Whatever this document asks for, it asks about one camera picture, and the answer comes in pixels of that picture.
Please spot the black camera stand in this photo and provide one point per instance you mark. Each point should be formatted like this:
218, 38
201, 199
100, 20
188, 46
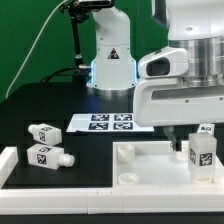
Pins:
78, 16

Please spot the white U-shaped fence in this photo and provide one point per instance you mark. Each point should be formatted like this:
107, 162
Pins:
116, 199

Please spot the paper sheet with tags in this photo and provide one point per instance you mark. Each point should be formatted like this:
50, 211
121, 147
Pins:
105, 122

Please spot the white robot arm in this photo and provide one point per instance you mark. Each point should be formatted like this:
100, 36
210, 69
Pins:
194, 25

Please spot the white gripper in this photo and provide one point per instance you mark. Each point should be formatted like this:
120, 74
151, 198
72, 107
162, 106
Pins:
165, 102

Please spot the white square table top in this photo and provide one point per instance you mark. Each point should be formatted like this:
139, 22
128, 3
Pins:
154, 163

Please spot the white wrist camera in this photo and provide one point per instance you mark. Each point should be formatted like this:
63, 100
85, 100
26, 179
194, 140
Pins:
166, 62

